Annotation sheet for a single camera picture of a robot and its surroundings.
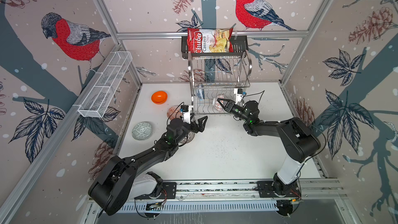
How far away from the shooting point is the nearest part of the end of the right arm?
71cm

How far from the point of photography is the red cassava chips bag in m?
0.87

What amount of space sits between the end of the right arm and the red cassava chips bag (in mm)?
301
